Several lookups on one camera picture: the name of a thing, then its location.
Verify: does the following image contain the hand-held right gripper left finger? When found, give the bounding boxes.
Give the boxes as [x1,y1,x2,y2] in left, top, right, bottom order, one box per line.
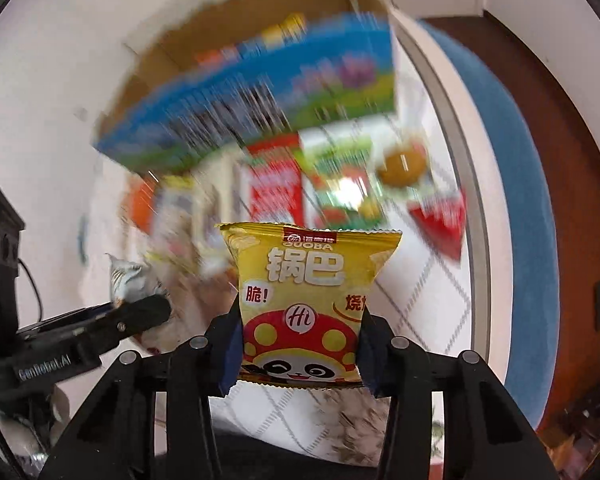
[39,305,244,480]

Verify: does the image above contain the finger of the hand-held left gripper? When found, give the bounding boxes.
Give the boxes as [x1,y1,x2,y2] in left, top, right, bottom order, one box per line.
[80,294,172,357]

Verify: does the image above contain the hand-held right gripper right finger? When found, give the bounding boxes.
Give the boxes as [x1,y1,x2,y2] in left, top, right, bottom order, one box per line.
[357,310,546,480]

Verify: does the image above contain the silver snack packet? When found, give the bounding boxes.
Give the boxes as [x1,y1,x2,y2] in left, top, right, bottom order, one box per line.
[105,254,173,308]

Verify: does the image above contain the yellow panda snack packet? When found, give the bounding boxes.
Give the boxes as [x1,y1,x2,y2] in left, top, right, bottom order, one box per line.
[216,222,402,390]

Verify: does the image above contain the cardboard box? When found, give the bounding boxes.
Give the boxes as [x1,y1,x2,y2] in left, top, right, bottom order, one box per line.
[92,0,400,172]

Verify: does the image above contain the small red snack packet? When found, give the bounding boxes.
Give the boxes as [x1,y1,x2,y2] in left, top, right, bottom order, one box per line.
[409,192,469,262]

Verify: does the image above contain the red flat snack packet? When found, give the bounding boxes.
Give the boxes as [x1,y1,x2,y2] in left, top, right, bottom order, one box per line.
[247,142,307,231]

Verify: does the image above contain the green fruit candy packet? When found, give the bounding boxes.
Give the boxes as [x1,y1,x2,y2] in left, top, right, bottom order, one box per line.
[302,132,383,231]

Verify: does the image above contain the orange jelly cup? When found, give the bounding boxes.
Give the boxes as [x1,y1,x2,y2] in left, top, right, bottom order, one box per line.
[377,144,431,187]

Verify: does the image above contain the blue bed sheet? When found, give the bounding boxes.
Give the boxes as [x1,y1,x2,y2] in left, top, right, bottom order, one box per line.
[419,19,562,433]

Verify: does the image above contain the black cable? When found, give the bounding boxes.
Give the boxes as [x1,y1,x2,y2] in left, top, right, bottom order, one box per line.
[19,259,45,322]

